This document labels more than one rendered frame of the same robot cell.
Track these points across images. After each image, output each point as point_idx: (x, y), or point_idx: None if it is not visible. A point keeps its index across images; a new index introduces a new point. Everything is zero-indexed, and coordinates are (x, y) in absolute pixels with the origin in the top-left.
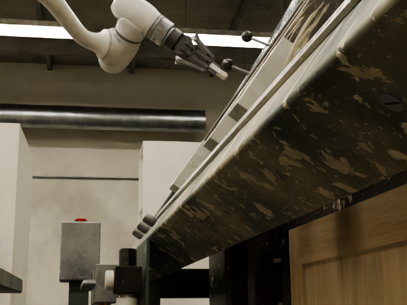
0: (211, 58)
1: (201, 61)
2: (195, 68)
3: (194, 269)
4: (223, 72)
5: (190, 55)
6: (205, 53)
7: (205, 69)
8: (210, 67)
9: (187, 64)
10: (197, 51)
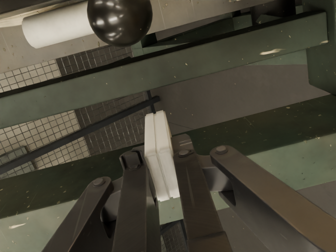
0: (120, 185)
1: (180, 180)
2: (258, 166)
3: None
4: (153, 121)
5: (219, 232)
6: (106, 247)
7: (208, 156)
8: (173, 152)
9: (305, 201)
10: (133, 246)
